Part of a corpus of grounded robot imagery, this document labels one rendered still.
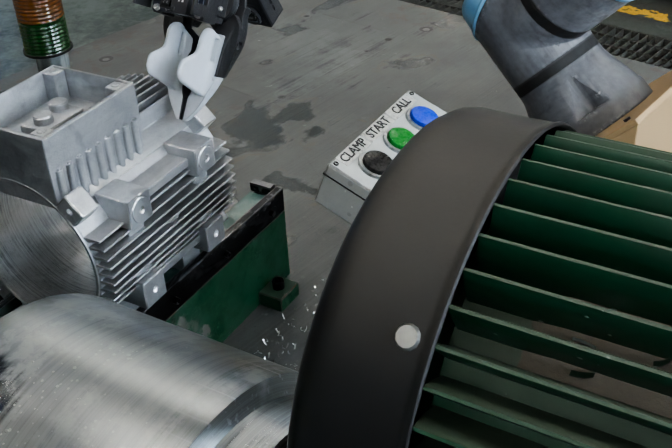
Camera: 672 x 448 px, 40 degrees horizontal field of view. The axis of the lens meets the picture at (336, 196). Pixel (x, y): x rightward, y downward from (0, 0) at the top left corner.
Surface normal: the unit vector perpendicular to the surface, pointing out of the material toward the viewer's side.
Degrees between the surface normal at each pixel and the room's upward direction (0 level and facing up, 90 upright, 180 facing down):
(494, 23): 88
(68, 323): 17
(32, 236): 62
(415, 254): 29
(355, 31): 0
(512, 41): 94
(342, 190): 90
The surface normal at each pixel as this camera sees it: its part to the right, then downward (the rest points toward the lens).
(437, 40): -0.04, -0.84
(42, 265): 0.47, -0.55
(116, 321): 0.17, -0.97
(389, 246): -0.28, -0.50
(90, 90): -0.48, 0.49
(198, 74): 0.85, 0.28
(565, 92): -0.47, -0.05
